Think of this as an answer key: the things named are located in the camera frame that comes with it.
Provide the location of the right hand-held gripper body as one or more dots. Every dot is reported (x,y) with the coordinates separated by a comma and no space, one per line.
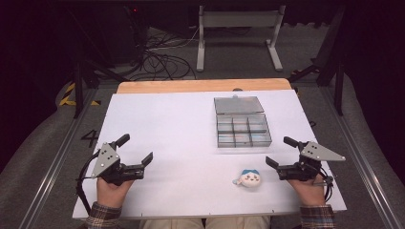
(315,152)

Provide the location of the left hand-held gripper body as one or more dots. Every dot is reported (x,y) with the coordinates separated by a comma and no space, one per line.
(106,160)

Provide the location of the person's left hand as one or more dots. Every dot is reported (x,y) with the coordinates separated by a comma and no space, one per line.
(110,194)

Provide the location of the person's right hand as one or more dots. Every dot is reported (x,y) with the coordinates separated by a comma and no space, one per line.
(310,192)

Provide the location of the small plush toy blue hair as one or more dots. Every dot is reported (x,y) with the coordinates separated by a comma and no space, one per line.
(249,179)

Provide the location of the white table cover sheet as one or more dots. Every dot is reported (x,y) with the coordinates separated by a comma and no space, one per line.
(178,133)

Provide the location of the clear plastic compartment box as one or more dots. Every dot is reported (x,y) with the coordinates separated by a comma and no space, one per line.
(242,125)

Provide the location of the black metal stand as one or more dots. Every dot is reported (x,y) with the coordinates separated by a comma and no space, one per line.
(337,79)
(79,86)

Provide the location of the dark equipment box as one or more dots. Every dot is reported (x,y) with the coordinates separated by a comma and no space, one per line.
(121,35)

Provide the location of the metal floor rail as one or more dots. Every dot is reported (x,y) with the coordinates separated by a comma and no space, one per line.
(363,162)
(55,162)

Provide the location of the white metal stand frame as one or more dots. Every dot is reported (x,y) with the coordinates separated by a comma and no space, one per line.
(237,19)

